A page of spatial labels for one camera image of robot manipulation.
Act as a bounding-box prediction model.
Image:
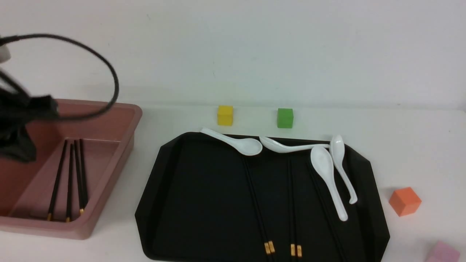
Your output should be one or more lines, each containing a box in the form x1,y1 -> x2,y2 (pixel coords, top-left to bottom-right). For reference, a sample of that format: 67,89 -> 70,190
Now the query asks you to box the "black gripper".
0,90 -> 59,163

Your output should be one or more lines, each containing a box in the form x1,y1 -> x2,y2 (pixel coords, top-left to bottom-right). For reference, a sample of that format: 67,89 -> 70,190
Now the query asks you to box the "black chopstick pair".
47,140 -> 68,222
247,161 -> 275,262
79,139 -> 88,207
242,157 -> 273,262
289,160 -> 303,262
287,158 -> 296,262

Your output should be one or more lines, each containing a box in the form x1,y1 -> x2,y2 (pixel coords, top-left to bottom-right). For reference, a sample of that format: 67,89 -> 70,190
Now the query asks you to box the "black chopstick in bin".
74,140 -> 85,215
66,144 -> 74,223

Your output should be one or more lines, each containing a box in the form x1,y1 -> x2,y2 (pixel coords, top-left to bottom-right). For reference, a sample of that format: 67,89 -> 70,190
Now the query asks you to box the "pink plastic bin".
0,103 -> 142,240

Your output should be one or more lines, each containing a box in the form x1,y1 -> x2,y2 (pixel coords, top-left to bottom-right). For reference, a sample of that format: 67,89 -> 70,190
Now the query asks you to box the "black plastic tray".
135,132 -> 391,262

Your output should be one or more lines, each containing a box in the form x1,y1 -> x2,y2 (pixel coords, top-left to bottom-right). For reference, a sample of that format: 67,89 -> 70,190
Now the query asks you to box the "yellow cube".
217,106 -> 234,126

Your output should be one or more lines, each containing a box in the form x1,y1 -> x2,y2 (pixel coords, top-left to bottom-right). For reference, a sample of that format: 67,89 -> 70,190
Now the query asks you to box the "white spoon far left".
200,127 -> 263,156

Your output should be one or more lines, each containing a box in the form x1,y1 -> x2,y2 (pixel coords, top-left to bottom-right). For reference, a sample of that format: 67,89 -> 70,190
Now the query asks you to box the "white spoon top middle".
259,136 -> 329,153

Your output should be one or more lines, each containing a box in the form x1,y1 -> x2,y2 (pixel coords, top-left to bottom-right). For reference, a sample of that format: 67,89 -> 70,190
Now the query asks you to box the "green cube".
277,108 -> 293,129

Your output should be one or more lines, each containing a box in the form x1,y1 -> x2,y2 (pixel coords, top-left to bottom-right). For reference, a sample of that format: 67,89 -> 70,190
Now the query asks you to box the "large white spoon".
310,145 -> 348,222

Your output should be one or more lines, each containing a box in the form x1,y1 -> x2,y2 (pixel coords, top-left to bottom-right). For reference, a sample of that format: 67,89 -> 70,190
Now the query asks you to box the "white spoon far right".
329,135 -> 358,205

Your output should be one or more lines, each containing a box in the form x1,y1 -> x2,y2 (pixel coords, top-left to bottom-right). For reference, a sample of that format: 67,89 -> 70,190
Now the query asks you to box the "orange cube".
389,186 -> 422,217

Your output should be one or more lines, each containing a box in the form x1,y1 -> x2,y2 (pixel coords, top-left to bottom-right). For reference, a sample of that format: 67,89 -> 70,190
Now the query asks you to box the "pink cube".
425,241 -> 461,262

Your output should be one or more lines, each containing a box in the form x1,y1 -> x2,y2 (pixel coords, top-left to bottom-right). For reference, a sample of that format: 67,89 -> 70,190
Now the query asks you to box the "black cable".
0,33 -> 120,121

